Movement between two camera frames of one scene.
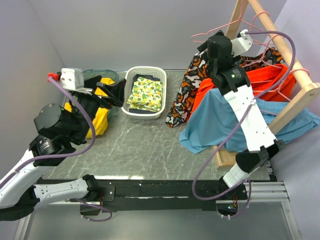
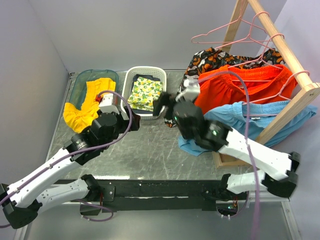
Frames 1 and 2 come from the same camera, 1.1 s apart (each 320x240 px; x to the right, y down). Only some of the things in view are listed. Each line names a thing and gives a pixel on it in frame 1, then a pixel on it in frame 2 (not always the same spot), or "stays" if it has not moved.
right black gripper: (235, 59) to (163, 100)
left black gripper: (116, 91) to (135, 122)
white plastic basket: (160, 72) stays
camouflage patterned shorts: (197, 71) stays
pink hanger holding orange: (283, 80) to (279, 94)
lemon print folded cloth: (146, 95) stays
